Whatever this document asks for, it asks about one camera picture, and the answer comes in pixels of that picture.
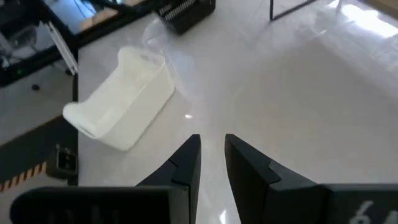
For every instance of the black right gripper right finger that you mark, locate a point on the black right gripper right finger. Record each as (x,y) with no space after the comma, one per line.
(280,202)

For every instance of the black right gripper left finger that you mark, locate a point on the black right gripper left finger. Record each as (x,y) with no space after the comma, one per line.
(174,199)

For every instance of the large white plastic basket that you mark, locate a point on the large white plastic basket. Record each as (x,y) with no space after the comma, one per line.
(130,102)

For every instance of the orange black hazard tape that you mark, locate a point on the orange black hazard tape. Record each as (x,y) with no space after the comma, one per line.
(25,178)

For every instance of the black slotted plastic basket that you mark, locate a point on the black slotted plastic basket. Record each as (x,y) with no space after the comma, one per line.
(192,15)

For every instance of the black table-level camera box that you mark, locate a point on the black table-level camera box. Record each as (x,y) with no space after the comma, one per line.
(66,161)

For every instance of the silver aluminium frame strut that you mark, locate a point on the silver aluminium frame strut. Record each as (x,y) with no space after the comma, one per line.
(62,46)

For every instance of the black metal shelf frame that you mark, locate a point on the black metal shelf frame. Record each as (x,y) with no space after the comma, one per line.
(271,9)

